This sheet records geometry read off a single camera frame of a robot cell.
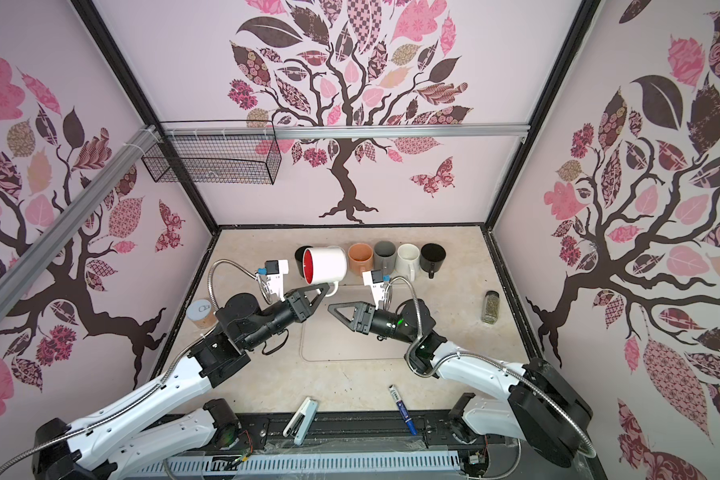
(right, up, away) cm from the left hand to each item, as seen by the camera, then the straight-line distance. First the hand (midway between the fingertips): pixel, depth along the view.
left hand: (330, 293), depth 66 cm
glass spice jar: (+47, -9, +26) cm, 55 cm away
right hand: (+1, -3, -2) cm, 4 cm away
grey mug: (+14, +8, +33) cm, 36 cm away
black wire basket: (-56, +48, +56) cm, 93 cm away
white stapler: (-8, -33, +7) cm, 35 cm away
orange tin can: (-43, -9, +24) cm, 50 cm away
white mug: (+22, +7, +35) cm, 42 cm away
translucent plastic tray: (-4, -17, +24) cm, 29 cm away
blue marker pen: (+17, -31, +11) cm, 37 cm away
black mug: (-15, +8, +34) cm, 38 cm away
